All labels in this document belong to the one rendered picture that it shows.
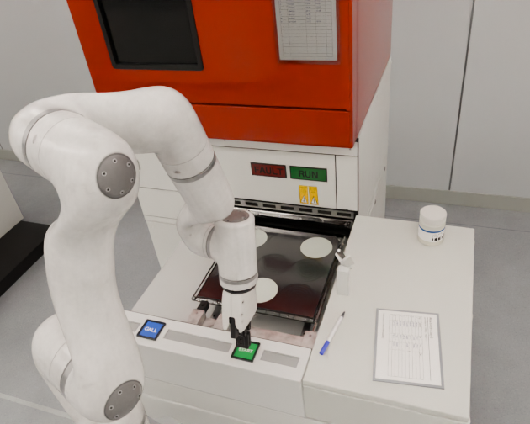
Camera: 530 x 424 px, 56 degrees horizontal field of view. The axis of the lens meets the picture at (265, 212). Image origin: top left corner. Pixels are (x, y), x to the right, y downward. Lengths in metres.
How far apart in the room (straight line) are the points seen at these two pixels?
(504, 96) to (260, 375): 2.20
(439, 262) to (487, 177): 1.83
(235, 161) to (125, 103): 0.89
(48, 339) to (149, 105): 0.44
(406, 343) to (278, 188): 0.66
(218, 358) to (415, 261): 0.59
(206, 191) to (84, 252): 0.24
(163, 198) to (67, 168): 1.21
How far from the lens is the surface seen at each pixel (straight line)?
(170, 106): 0.77
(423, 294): 1.34
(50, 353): 0.93
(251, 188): 1.64
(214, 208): 0.90
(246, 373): 1.21
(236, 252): 1.02
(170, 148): 0.79
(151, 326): 1.34
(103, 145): 0.65
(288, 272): 1.49
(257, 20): 1.34
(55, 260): 0.77
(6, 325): 3.09
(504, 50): 2.90
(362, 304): 1.31
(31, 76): 4.16
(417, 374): 1.18
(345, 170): 1.51
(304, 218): 1.63
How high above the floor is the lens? 1.92
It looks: 36 degrees down
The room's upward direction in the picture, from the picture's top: 8 degrees counter-clockwise
